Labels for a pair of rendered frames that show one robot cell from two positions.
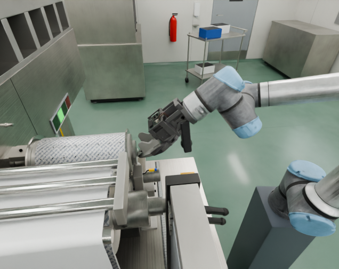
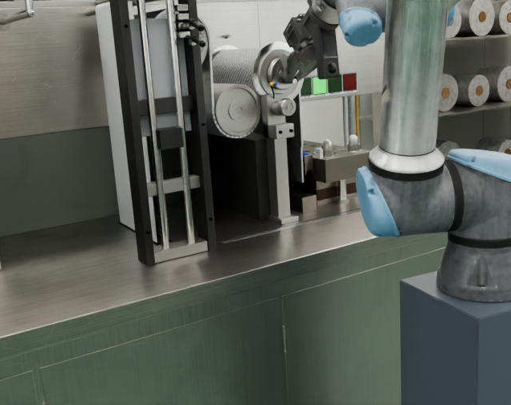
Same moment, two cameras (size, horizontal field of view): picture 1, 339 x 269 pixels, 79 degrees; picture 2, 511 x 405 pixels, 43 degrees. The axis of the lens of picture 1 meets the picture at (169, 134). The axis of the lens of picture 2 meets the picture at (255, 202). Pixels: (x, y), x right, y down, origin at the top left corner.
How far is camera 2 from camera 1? 1.36 m
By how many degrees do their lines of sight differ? 63
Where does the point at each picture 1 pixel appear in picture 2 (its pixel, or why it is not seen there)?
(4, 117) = (229, 29)
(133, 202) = not seen: hidden behind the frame
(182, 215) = not seen: outside the picture
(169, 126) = (299, 27)
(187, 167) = not seen: hidden behind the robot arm
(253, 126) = (348, 16)
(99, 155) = (245, 57)
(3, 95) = (239, 11)
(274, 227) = (402, 283)
